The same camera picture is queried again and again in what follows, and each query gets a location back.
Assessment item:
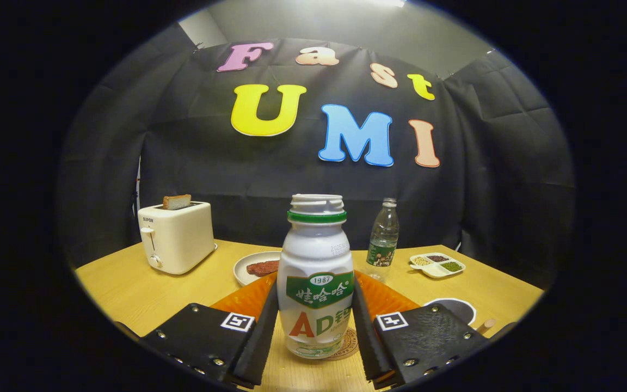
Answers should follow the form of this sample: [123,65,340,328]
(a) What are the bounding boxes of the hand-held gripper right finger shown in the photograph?
[352,271,491,388]

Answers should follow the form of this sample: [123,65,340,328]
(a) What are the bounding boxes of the cream white toaster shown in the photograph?
[137,201,218,275]

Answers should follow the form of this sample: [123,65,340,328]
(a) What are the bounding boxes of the white juice bottle green label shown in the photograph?
[276,194,355,359]

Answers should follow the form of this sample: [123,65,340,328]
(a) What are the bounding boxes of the wooden table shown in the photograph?
[74,238,544,392]

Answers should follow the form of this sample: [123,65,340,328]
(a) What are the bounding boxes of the toasted bread slice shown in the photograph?
[162,194,192,211]

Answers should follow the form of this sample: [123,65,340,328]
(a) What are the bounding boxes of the round white plate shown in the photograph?
[233,251,282,287]

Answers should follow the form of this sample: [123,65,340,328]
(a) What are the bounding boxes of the white divided tray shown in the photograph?
[409,252,466,279]

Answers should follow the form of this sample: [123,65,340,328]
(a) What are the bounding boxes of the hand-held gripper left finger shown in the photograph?
[142,272,280,390]

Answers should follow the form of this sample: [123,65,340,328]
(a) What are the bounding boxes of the white cup wooden handle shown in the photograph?
[424,297,496,332]

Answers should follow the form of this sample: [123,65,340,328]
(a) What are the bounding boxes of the clear plastic water bottle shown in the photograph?
[366,198,400,282]

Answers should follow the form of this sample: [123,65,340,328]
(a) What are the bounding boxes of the red sausage piece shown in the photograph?
[246,260,280,277]

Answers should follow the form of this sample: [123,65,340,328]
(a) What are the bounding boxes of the round cork coaster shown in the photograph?
[324,327,359,361]

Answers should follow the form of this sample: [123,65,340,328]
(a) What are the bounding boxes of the black backdrop cloth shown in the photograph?
[58,22,575,289]

